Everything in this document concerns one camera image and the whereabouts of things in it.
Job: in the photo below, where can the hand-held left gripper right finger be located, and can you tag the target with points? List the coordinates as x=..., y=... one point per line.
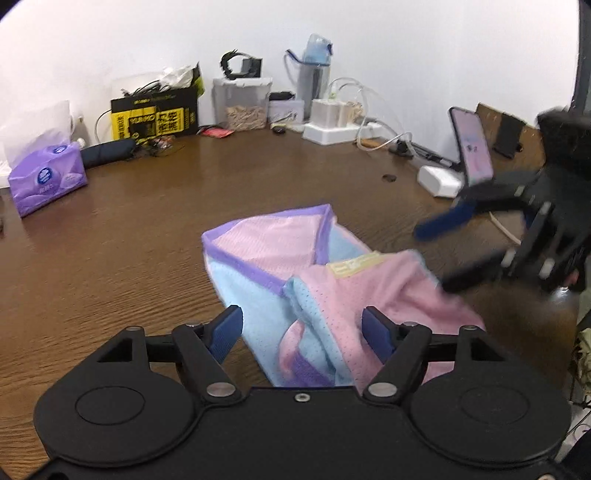
x=376, y=330

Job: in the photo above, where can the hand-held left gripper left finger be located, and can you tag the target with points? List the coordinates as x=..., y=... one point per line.
x=226, y=330

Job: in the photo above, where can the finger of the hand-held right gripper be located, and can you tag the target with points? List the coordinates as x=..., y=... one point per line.
x=475, y=272
x=443, y=224

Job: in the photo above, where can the pink blue mesh vest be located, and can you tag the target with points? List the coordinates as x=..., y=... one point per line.
x=258, y=240

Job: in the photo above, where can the white phone stand box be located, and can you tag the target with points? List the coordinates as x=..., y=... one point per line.
x=438, y=181

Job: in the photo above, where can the smartphone with pink screen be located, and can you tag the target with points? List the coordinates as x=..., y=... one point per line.
x=473, y=147

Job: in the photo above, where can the brown wooden board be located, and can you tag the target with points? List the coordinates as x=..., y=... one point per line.
x=533, y=138

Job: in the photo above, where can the black rectangular holder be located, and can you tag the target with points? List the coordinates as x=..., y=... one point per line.
x=508, y=136

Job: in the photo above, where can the white power strip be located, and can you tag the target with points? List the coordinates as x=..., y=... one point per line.
x=332, y=133

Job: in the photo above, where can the white charger plug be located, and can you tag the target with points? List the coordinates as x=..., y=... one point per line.
x=351, y=113
x=325, y=111

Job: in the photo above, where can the small black round lid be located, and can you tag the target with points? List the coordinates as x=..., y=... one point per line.
x=279, y=131

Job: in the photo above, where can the small white box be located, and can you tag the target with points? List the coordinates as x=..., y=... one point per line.
x=286, y=110

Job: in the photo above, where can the blue water bottle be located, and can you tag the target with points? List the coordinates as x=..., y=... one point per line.
x=314, y=78

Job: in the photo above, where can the red packet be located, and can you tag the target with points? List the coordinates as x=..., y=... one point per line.
x=217, y=133

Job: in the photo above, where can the dark folded umbrella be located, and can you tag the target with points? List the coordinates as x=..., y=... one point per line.
x=108, y=152

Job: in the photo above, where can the yellow black cardboard box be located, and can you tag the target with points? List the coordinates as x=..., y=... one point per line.
x=157, y=115

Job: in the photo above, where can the clear plastic container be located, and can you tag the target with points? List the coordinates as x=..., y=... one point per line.
x=242, y=104

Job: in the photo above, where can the purple tissue pack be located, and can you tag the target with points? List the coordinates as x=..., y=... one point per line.
x=46, y=177

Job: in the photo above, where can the dark window frame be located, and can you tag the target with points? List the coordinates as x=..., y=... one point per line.
x=582, y=50

